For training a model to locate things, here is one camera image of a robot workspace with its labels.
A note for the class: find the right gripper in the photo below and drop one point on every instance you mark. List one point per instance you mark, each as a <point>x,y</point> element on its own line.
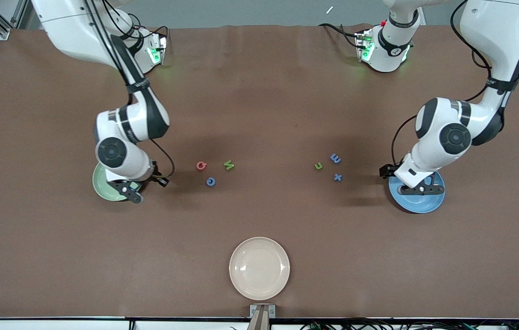
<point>155,177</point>

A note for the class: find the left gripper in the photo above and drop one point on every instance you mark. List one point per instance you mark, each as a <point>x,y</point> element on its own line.
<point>386,171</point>

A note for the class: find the red uppercase letter G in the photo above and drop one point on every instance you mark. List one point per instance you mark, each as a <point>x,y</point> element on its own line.
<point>197,165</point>

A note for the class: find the blue lowercase letter x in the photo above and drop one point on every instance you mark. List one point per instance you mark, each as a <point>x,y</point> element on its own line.
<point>338,177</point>

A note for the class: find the blue uppercase letter C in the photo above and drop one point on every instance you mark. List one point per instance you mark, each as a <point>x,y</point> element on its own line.
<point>211,184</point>

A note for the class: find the blue lowercase letter m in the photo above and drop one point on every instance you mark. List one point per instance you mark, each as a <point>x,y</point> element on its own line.
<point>335,158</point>

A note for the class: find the green lowercase letter n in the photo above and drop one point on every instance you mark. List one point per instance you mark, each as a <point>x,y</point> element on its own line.
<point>318,168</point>

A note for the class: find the green uppercase letter W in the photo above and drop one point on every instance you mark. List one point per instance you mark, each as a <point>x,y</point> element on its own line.
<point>228,166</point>

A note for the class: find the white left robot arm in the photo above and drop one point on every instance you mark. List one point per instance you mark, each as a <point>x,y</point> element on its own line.
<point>493,46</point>

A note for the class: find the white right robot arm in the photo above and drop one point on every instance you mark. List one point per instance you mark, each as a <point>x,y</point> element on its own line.
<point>76,32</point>

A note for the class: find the blue round plate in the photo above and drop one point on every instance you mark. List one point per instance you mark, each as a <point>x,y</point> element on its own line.
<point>417,204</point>

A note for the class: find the green round plate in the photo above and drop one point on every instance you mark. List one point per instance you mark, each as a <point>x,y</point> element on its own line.
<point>103,188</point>

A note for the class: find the silver connector box green light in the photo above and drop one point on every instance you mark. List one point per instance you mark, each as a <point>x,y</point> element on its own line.
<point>363,46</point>

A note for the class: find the brown table mat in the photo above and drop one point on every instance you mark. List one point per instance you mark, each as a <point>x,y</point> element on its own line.
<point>57,256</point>

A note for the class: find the beige round plate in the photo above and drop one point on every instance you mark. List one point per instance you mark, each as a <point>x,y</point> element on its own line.
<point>259,268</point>

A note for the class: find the grey bracket with post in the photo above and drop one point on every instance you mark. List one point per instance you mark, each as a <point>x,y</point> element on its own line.
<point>262,321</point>

